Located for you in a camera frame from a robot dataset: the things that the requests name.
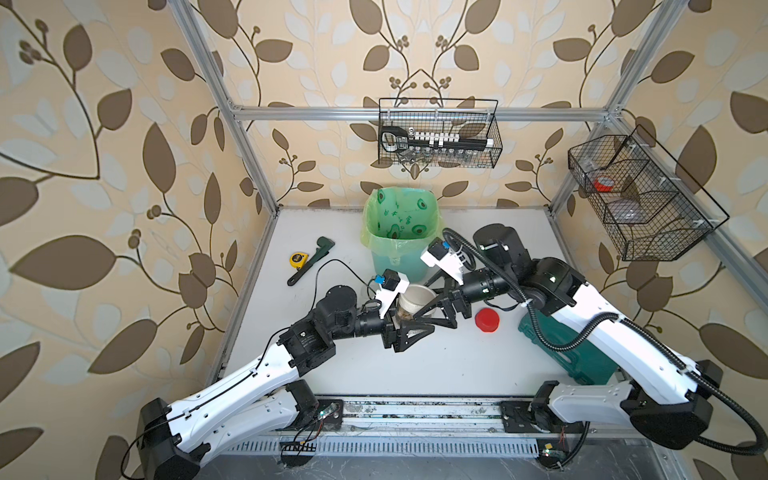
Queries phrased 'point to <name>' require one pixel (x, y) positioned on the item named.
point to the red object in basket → (602, 187)
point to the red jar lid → (487, 319)
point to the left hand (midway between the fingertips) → (421, 311)
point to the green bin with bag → (399, 224)
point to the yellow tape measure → (298, 259)
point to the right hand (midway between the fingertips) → (419, 301)
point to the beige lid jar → (413, 299)
